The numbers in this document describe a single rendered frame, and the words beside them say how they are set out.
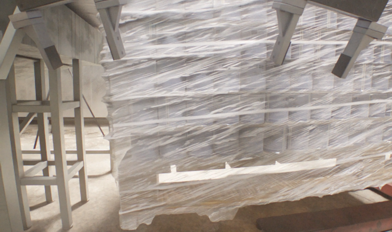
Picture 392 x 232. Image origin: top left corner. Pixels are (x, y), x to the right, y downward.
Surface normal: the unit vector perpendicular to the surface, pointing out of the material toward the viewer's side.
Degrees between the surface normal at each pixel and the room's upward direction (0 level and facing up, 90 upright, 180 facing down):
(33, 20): 83
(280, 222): 0
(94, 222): 0
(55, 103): 90
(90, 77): 90
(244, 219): 0
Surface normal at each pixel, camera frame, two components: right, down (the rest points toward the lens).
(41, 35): 0.99, -0.08
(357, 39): -0.98, -0.14
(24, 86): 0.15, 0.13
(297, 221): 0.03, -0.99
